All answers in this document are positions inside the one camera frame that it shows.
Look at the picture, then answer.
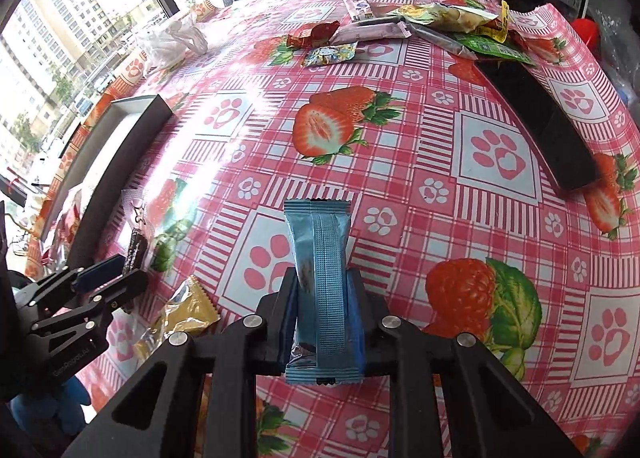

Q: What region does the strawberry print pink tablecloth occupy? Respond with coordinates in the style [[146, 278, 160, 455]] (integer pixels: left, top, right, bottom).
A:
[[25, 0, 640, 458]]

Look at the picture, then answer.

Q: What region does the white plastic bag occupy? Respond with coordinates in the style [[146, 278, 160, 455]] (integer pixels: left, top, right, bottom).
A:
[[135, 12, 208, 69]]

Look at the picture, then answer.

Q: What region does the long dark clear packet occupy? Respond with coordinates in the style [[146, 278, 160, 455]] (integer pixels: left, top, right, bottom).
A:
[[405, 22, 478, 58]]

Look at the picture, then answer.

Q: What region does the long black box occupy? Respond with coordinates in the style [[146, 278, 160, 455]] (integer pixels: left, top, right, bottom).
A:
[[475, 60, 601, 193]]

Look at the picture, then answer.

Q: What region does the dark brown snack packet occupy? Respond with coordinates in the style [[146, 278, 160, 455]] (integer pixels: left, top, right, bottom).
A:
[[120, 190, 151, 271]]

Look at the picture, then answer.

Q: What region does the red plastic container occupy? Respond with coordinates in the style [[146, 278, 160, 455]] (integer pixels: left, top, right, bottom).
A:
[[570, 18, 601, 53]]

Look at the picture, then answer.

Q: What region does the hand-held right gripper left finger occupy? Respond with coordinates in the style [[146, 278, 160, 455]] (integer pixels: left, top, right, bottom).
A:
[[62, 265, 301, 458]]

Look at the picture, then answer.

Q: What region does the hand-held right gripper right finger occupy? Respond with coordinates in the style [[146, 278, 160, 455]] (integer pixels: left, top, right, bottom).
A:
[[345, 270, 583, 458]]

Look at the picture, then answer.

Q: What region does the red candy wrapper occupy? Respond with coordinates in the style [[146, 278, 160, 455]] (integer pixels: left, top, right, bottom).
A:
[[286, 22, 341, 48]]

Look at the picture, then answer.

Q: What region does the large yellow white packet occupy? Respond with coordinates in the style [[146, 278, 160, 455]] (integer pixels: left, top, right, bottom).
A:
[[395, 2, 501, 33]]

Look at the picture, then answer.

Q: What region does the blue snack packet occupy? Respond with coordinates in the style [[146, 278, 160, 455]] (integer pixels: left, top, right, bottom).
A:
[[283, 198, 366, 385]]

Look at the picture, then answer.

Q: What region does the black box with white inside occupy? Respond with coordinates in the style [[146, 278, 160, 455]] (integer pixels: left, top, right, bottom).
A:
[[37, 94, 173, 269]]

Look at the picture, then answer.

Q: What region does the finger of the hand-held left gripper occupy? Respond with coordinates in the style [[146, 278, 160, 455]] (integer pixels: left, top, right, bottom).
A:
[[15, 254, 126, 311], [30, 269, 149, 364]]

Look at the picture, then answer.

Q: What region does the small blue yellow packet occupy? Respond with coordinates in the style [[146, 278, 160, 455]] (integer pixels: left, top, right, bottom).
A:
[[302, 44, 358, 67]]

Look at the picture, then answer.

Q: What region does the yellow tagged packet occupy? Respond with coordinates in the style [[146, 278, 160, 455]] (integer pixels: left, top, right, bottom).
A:
[[475, 0, 511, 43]]

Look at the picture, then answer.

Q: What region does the pink snack packet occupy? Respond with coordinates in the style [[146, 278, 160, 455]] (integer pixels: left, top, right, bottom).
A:
[[330, 20, 411, 44]]

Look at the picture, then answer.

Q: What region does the clear plastic bag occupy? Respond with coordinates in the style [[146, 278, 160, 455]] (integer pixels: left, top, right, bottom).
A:
[[595, 8, 640, 103]]

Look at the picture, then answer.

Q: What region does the green snack packet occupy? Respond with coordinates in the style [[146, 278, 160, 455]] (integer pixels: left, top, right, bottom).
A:
[[452, 32, 533, 66]]

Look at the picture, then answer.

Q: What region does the white purple snack packet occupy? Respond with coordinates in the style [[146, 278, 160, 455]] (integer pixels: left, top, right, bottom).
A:
[[345, 0, 376, 22]]

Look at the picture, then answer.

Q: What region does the golden snack packet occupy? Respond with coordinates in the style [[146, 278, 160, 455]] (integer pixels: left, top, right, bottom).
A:
[[132, 275, 221, 364]]

